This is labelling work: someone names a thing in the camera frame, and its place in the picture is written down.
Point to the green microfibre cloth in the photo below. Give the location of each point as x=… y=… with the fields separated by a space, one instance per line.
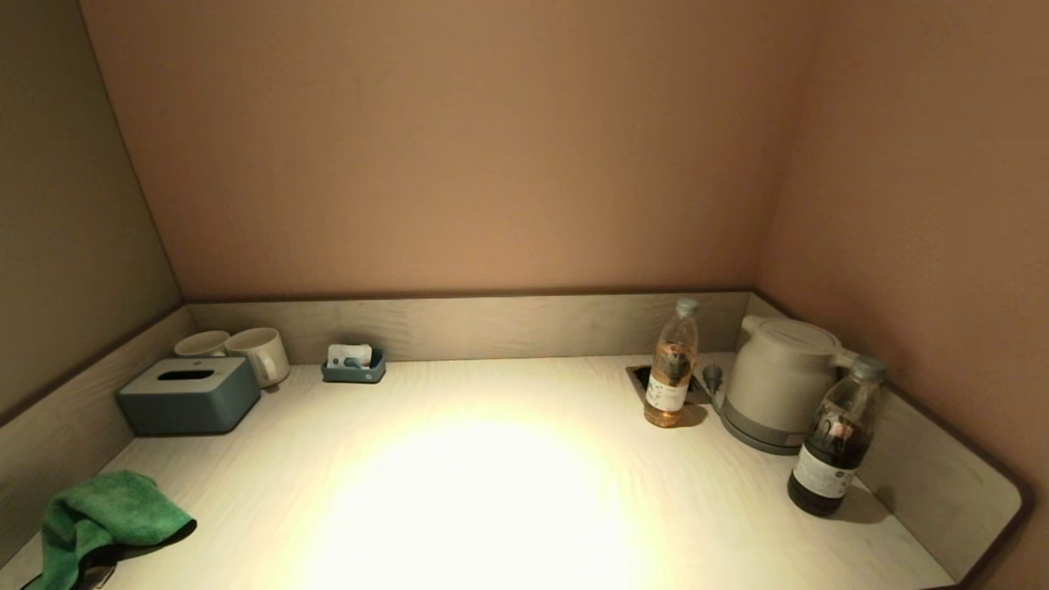
x=106 y=512

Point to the black recessed power socket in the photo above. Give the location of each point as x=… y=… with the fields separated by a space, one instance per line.
x=639 y=377

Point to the light tea plastic bottle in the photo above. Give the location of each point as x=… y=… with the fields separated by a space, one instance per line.
x=670 y=385

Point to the small blue sachet tray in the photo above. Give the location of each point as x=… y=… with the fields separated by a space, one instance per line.
x=352 y=375

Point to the white sachet packet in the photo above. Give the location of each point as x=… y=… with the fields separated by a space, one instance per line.
x=340 y=355

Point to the white electric kettle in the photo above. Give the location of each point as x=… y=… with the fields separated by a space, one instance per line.
x=778 y=377

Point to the white ceramic mug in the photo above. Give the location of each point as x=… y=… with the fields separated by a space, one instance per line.
x=262 y=352
x=199 y=344

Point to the grey kettle base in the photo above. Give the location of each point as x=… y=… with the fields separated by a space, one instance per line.
x=758 y=438

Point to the grey-blue tissue box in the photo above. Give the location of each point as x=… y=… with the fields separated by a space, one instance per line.
x=192 y=406

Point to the dark tea plastic bottle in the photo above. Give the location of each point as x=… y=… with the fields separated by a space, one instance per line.
x=828 y=471

